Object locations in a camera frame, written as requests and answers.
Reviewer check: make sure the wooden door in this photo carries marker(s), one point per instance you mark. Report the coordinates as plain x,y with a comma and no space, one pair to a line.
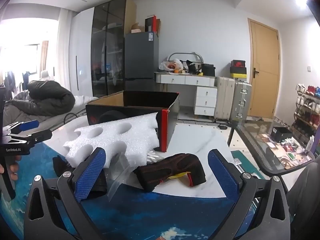
265,67

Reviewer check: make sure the yellow shoe box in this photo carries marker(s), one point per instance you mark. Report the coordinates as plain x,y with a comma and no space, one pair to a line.
238,76

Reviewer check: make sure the dark rolled duvet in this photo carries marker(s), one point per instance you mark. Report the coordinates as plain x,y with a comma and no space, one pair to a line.
50,97

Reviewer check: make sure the black and red shoe box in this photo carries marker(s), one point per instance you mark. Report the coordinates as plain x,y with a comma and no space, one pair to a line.
238,63

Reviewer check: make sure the clear plastic zip bag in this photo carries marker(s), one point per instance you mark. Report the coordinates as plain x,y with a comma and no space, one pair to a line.
120,177

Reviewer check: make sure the plastic bag with fruit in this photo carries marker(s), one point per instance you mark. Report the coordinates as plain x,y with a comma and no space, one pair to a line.
171,66

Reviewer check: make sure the black box on dresser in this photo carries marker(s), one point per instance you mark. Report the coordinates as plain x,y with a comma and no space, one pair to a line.
208,70

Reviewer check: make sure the small black open box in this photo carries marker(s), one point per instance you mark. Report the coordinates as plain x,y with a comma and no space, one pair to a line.
281,133

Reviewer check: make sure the shoe rack with shoes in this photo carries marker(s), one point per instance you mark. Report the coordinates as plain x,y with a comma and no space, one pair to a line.
307,110

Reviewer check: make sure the green mat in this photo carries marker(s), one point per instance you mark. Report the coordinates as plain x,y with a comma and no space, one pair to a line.
238,156

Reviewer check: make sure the white dresser with drawers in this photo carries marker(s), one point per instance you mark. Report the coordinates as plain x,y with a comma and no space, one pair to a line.
206,102

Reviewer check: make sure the grey refrigerator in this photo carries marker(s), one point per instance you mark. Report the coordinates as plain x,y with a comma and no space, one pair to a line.
141,55

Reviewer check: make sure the glass-top side table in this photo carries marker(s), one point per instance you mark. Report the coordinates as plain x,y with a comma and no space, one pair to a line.
257,140

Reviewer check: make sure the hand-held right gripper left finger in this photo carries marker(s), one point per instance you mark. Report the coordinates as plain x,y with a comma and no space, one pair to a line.
91,175

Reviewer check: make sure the beige suitcase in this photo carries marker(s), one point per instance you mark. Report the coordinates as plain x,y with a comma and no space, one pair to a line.
223,97

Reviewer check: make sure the dark glass-door wardrobe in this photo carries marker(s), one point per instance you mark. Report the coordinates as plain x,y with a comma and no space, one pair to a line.
107,42

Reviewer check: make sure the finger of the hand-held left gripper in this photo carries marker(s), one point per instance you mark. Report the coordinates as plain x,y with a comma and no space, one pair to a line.
28,125
37,136

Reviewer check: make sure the bed with grey blanket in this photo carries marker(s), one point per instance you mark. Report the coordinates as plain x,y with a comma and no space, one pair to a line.
20,112

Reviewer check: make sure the black red-stitched glove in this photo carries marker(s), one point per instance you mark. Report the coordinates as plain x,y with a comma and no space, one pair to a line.
170,170
61,167

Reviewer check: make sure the open brown cardboard box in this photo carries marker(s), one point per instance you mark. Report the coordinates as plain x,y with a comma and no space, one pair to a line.
137,28

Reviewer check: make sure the ceiling light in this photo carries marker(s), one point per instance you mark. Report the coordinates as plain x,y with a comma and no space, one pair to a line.
302,0

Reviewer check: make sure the silver suitcase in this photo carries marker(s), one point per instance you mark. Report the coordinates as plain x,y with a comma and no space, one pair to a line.
241,102

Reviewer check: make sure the blue sky-print desk mat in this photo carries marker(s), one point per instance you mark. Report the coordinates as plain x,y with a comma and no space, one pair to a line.
150,212

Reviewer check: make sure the white curtain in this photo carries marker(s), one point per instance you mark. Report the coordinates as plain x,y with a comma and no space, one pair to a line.
65,50

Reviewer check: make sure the white foam packing insert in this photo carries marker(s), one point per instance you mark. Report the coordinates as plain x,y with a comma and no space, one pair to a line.
135,142

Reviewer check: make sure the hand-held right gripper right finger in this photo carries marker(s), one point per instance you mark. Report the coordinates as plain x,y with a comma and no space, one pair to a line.
222,175

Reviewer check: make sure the white wardrobe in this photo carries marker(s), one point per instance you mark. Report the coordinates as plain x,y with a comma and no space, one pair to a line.
83,55

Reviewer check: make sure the person's left hand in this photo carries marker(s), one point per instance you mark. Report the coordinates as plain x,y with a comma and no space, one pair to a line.
13,168

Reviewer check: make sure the curved metal frame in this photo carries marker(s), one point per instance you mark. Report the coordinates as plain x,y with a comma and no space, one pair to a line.
185,53

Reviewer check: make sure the black and red cardboard box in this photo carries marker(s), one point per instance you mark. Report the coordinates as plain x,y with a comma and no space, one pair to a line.
172,120

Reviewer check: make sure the person's leg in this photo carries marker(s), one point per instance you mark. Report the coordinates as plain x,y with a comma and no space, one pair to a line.
306,195

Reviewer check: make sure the plain black shoe box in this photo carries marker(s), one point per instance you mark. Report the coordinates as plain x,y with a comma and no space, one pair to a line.
238,70

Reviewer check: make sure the tall red and black box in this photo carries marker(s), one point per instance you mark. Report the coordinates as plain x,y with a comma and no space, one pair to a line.
152,26

